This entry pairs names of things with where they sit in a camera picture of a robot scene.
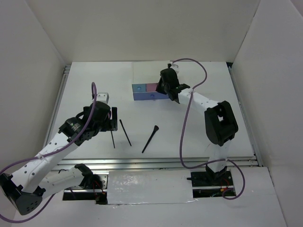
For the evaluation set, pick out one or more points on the aluminium rail frame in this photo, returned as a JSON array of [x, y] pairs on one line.
[[144, 163]]

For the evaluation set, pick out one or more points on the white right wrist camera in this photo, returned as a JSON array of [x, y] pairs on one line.
[[173, 66]]

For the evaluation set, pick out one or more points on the pink drawer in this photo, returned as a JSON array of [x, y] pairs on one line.
[[151, 87]]

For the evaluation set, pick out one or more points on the purple drawer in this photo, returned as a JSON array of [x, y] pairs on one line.
[[139, 96]]

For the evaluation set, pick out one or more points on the black fan makeup brush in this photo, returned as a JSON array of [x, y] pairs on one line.
[[155, 129]]

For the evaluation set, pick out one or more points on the thin black makeup brush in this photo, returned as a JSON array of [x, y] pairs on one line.
[[125, 132]]

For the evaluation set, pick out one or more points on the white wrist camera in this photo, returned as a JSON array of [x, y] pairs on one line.
[[173, 66], [103, 97]]

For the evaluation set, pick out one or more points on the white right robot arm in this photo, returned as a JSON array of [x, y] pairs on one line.
[[220, 123]]

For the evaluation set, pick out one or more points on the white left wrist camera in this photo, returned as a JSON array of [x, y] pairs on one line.
[[103, 97]]

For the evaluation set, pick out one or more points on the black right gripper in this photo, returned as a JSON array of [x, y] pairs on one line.
[[159, 88]]

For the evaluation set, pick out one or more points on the white drawer cabinet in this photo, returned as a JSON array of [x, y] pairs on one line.
[[145, 72]]

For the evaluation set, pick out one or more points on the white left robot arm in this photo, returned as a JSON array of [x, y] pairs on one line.
[[28, 186]]

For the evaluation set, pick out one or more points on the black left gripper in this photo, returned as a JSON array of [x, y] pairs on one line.
[[111, 124]]

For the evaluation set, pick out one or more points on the white foam block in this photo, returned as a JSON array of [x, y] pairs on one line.
[[149, 187]]

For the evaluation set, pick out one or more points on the light blue drawer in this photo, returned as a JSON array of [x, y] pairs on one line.
[[138, 88]]

